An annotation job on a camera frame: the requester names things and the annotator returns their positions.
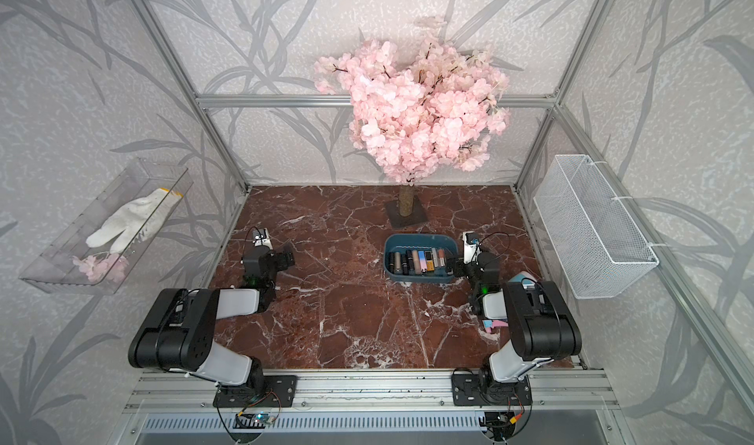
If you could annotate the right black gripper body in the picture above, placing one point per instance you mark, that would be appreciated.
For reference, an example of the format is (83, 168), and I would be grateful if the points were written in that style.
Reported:
(470, 271)

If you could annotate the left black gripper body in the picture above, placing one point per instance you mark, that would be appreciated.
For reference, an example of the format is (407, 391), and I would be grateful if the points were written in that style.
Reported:
(277, 263)

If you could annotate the gold black square lipstick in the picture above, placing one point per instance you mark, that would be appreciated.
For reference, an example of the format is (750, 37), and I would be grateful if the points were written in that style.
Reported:
(430, 261)

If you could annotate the beige gold lipstick tube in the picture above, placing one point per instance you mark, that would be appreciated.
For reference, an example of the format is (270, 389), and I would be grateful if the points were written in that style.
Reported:
(398, 268)

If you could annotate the teal plastic storage box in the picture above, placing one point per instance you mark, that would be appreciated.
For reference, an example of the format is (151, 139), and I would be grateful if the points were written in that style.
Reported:
(403, 242)

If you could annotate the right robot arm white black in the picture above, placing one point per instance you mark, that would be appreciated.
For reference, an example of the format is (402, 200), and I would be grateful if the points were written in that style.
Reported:
(541, 327)

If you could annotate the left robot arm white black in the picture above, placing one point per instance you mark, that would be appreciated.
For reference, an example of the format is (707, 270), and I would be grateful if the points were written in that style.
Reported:
(178, 332)

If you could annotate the pink teal toy object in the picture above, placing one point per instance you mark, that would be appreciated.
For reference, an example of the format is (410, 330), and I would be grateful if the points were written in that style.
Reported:
(491, 324)

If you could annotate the white work glove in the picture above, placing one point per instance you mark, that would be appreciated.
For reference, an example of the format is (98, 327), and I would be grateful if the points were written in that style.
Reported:
(135, 221)

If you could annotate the pink flower sprig on shelf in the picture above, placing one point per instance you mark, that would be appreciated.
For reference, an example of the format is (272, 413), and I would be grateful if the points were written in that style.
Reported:
(103, 267)

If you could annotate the left green circuit board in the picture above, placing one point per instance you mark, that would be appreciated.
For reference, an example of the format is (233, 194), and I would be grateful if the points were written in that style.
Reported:
(255, 420)

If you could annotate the pink cherry blossom tree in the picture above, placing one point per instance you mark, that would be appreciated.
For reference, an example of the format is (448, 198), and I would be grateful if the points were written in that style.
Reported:
(442, 109)

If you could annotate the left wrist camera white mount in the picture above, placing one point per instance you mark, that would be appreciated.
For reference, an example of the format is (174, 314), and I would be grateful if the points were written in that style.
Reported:
(260, 237)

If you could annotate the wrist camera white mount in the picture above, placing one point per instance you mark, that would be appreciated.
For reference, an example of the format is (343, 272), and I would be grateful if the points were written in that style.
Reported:
(260, 237)
(471, 242)

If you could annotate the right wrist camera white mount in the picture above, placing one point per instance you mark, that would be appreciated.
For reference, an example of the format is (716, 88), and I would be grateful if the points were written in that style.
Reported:
(471, 242)

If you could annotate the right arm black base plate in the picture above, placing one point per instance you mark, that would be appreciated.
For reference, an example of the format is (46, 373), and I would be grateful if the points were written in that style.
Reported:
(471, 388)

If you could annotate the white wire mesh basket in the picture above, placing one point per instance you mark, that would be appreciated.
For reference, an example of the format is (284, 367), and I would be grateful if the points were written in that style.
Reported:
(598, 244)

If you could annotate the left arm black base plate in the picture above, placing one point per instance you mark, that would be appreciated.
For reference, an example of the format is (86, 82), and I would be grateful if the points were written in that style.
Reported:
(273, 391)

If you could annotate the right circuit board with wires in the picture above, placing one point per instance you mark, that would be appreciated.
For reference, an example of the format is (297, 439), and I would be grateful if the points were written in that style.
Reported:
(499, 427)

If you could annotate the clear acrylic wall shelf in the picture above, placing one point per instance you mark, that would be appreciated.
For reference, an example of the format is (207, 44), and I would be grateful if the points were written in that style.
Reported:
(96, 253)

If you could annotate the aluminium front rail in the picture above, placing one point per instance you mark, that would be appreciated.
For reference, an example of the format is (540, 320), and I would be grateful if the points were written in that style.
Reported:
(379, 391)

